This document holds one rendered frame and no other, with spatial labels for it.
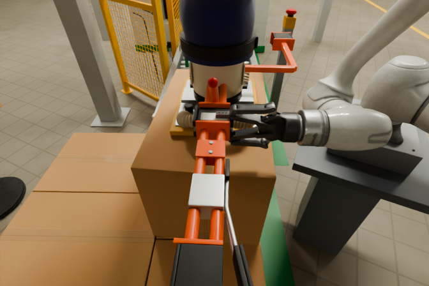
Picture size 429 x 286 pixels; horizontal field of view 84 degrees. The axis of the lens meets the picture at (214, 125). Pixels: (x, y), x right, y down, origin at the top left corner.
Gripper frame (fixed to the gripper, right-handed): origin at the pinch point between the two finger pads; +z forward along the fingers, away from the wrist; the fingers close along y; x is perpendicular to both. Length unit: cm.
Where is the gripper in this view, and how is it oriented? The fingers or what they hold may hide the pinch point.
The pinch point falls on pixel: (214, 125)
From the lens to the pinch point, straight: 59.4
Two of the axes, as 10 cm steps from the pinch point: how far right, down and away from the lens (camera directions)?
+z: -10.0, -0.3, 0.4
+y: 0.0, 7.7, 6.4
